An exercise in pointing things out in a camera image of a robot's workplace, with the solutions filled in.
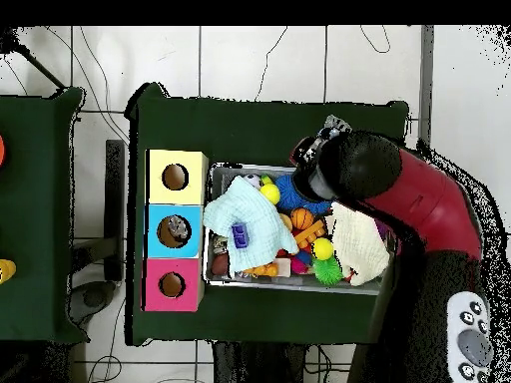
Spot black rod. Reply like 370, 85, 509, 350
13, 41, 68, 91

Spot wooden box with three holes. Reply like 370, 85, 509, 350
141, 149, 210, 313

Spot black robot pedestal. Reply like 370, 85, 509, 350
211, 340, 308, 383

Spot yellow toy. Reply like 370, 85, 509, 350
0, 258, 18, 285

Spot grey metal post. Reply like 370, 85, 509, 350
416, 25, 435, 147

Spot cream waffle cloth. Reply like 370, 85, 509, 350
329, 201, 391, 287

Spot clear packet with blue print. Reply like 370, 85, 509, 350
317, 114, 353, 142

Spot yellow tennis ball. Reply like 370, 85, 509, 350
258, 182, 281, 205

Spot blue spiky rubber ball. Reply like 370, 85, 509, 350
304, 196, 333, 216
273, 174, 308, 212

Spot dark green table cloth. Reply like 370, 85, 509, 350
124, 82, 410, 347
0, 86, 91, 345

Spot small orange basketball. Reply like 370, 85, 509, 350
289, 207, 315, 232

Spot mint green waffle cloth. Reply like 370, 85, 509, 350
202, 175, 299, 278

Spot blue plastic building block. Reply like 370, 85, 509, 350
230, 221, 251, 250

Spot silver wire mesh bin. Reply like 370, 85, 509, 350
202, 162, 396, 297

